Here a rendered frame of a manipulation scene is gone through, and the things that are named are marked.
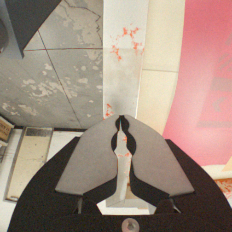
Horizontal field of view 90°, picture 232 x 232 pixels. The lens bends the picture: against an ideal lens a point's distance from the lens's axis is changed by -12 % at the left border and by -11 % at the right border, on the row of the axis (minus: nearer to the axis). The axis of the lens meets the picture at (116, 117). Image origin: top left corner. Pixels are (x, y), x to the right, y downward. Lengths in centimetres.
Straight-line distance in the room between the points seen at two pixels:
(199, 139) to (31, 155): 423
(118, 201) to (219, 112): 24
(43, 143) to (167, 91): 416
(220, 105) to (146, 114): 11
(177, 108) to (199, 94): 3
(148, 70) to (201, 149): 17
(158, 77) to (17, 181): 434
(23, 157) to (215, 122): 438
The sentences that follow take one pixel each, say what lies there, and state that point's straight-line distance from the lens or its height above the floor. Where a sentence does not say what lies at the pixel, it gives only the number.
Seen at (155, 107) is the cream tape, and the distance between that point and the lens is 19.
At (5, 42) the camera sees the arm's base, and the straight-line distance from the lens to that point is 45.
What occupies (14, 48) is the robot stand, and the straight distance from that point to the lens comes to 47.
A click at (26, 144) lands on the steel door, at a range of 452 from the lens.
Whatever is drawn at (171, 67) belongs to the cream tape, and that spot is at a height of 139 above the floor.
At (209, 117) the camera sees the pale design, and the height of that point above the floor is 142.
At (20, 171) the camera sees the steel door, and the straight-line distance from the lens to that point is 439.
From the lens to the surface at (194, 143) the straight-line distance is 25.
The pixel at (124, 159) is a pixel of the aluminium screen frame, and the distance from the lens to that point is 19.
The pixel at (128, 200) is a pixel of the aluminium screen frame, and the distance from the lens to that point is 29.
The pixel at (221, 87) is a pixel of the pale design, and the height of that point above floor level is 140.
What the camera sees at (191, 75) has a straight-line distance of 19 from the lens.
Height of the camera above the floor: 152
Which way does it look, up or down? 29 degrees down
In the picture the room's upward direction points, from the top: 179 degrees counter-clockwise
